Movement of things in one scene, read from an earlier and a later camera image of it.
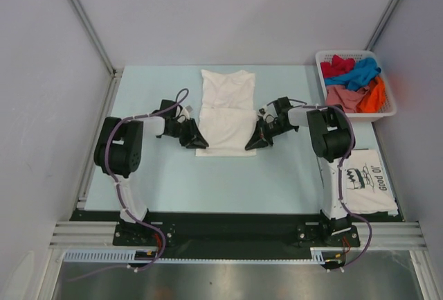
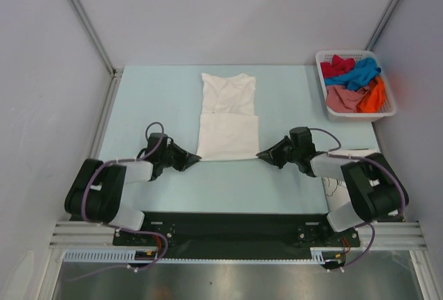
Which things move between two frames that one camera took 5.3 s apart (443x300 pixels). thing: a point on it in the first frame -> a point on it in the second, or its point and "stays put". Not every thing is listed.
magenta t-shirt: [338, 66] stays put
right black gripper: [261, 137] -> [273, 154]
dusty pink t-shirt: [347, 98] stays put
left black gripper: [197, 140] -> [185, 159]
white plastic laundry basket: [390, 107] stays put
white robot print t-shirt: [227, 116] stays put
